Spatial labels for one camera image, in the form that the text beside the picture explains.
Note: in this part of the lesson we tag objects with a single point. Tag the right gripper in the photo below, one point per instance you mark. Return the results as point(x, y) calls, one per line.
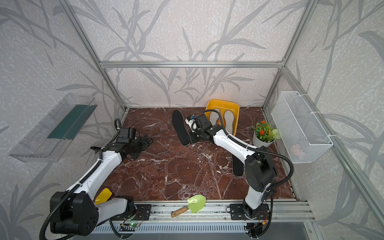
point(192, 140)

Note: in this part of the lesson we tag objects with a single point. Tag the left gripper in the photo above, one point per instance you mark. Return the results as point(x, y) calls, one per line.
point(144, 143)

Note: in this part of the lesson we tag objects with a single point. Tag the grey insole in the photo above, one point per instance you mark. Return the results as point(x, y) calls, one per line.
point(229, 119)

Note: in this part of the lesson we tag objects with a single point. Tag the black insole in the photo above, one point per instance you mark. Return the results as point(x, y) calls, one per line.
point(179, 126)
point(238, 166)

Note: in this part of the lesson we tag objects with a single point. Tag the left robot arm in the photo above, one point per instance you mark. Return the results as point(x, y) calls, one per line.
point(75, 212)

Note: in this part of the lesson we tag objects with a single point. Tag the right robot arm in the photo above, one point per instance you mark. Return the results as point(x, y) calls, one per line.
point(258, 164)

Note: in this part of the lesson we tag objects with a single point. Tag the yellow plastic storage box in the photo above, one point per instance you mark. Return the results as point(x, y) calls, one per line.
point(224, 106)

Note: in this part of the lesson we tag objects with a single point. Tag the yellow plastic spatula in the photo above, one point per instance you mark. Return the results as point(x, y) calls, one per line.
point(103, 196)

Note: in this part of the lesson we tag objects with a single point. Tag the potted artificial plant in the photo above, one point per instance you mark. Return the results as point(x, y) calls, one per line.
point(265, 134)

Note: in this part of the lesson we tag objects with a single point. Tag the green garden trowel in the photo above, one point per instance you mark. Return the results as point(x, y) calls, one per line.
point(195, 204)

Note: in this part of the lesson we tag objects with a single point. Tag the green circuit board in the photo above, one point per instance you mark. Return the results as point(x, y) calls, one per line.
point(129, 227)

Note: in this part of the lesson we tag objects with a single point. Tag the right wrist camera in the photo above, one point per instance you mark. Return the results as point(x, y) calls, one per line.
point(191, 122)

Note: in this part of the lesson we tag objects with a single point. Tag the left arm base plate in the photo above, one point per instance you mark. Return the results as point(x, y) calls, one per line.
point(142, 213)

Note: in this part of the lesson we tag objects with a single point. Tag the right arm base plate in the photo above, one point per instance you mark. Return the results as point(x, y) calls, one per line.
point(239, 212)

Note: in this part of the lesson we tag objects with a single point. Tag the clear plastic wall shelf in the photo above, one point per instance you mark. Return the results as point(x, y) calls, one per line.
point(49, 139)

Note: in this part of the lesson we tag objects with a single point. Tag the white wire basket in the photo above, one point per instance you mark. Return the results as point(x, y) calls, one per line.
point(304, 137)

